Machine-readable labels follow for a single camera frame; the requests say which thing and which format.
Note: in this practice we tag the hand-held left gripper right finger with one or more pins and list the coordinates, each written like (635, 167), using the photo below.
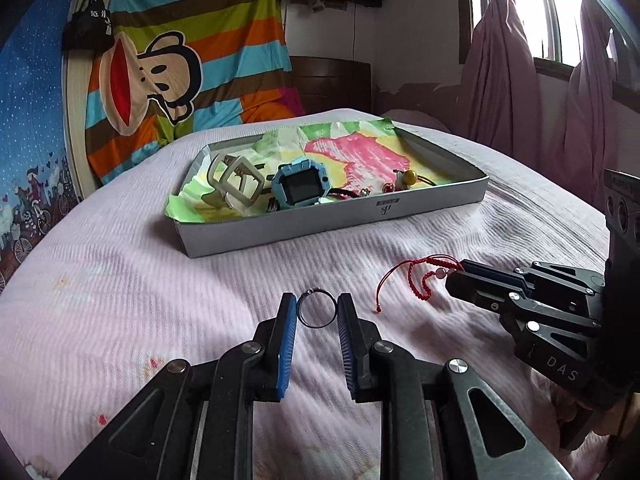
(346, 345)

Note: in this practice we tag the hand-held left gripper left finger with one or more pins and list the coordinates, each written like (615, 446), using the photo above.
(286, 340)

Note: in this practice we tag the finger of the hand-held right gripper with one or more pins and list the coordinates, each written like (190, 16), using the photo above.
(560, 280)
(490, 295)

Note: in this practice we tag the grey cardboard tray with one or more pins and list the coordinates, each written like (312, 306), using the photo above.
(300, 230)

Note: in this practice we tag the yellow bead charm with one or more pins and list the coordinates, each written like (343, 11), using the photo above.
(409, 177)

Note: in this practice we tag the blue smartwatch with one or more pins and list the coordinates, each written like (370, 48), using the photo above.
(297, 187)

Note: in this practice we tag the beige hair claw clip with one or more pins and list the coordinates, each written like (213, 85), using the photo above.
(235, 180)

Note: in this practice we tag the colourful printed cloth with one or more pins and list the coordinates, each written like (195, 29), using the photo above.
(345, 150)

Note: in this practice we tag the window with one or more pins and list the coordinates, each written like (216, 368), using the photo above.
(555, 20)

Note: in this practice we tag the blue dotted fabric wardrobe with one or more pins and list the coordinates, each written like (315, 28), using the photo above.
(30, 135)

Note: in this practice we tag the striped monkey blanket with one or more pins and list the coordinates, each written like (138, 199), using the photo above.
(200, 20)

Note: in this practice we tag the black tote bag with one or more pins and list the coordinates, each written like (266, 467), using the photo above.
(90, 25)

